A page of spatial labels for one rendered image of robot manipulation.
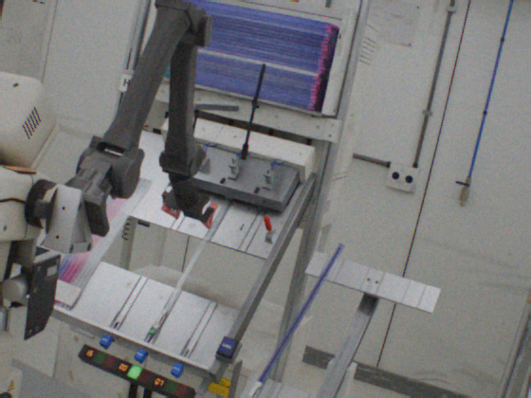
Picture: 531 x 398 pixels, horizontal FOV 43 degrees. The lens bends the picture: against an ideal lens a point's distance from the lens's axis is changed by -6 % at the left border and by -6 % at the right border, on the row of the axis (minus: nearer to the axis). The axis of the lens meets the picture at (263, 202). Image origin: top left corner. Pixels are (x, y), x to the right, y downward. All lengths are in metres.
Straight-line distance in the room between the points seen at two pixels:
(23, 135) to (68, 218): 0.17
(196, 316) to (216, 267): 2.03
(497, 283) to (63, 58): 2.81
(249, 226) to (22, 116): 0.98
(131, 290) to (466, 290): 2.05
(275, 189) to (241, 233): 0.16
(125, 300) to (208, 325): 0.25
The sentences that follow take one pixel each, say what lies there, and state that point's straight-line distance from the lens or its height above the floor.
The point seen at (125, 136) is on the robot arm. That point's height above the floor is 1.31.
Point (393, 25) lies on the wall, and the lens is 3.58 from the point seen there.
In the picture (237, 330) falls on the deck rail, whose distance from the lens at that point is 1.84.
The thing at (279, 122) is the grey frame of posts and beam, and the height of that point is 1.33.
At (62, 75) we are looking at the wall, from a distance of 4.37.
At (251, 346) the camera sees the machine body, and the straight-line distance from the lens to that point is 2.27.
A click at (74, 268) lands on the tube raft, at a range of 2.06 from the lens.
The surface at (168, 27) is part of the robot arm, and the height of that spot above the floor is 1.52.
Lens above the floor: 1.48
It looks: 11 degrees down
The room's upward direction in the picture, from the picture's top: 12 degrees clockwise
